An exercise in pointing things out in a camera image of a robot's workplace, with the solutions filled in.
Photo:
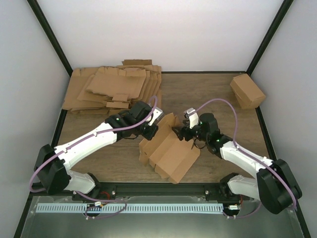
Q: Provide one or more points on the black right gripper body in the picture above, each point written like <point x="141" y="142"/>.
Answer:
<point x="188" y="136"/>

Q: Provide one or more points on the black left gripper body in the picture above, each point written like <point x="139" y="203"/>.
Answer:
<point x="148" y="135"/>

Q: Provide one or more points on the brown cardboard box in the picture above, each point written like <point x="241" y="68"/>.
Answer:
<point x="170" y="157"/>
<point x="248" y="94"/>

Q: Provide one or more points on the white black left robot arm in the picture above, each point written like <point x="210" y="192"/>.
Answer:
<point x="54" y="165"/>

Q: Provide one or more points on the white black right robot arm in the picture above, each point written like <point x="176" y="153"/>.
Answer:
<point x="271" y="182"/>

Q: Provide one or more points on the folded brown cardboard box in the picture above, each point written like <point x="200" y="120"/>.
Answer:
<point x="248" y="94"/>

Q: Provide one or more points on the stack of flat cardboard blanks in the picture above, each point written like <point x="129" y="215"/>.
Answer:
<point x="111" y="89"/>

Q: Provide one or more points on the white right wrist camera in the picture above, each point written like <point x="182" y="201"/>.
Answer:
<point x="192" y="116"/>

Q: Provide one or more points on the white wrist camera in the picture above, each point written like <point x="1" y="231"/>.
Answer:
<point x="192" y="116"/>
<point x="155" y="116"/>

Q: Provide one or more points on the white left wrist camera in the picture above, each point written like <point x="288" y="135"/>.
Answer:
<point x="155" y="116"/>

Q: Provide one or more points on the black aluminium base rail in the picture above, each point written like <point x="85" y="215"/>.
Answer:
<point x="207" y="191"/>

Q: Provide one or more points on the light blue slotted cable duct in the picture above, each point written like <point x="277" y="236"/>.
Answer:
<point x="187" y="208"/>

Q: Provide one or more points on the black right frame post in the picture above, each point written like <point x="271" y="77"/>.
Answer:
<point x="281" y="13"/>

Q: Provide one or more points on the black frame post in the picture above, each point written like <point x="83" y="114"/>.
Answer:
<point x="281" y="13"/>
<point x="39" y="14"/>

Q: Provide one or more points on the black left frame post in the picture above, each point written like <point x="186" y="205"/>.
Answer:
<point x="39" y="14"/>

